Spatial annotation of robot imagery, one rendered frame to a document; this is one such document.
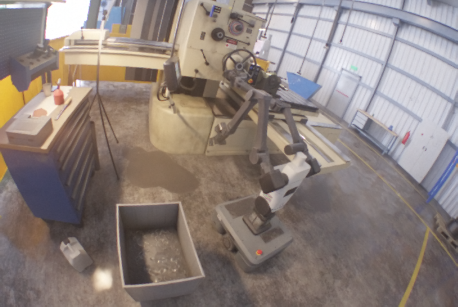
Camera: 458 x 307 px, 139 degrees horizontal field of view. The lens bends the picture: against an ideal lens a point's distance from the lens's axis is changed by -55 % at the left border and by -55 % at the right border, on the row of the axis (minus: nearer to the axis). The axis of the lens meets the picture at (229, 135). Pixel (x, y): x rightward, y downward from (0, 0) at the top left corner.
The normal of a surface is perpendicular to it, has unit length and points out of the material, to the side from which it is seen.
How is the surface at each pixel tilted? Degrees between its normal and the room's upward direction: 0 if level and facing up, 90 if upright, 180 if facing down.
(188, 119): 90
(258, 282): 0
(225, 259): 0
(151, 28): 90
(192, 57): 90
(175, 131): 90
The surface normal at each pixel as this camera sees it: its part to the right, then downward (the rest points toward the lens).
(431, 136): -0.88, -0.03
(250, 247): 0.28, -0.84
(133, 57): 0.37, 0.55
